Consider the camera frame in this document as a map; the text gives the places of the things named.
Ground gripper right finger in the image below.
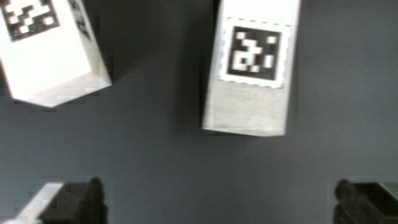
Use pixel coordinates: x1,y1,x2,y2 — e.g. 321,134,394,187
332,179,398,224

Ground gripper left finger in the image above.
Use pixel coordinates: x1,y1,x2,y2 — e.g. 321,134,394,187
3,177,108,224

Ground white table leg with tag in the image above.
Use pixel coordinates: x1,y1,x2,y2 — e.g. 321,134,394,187
202,0,302,137

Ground white leg centre right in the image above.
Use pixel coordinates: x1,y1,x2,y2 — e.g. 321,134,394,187
0,0,112,107

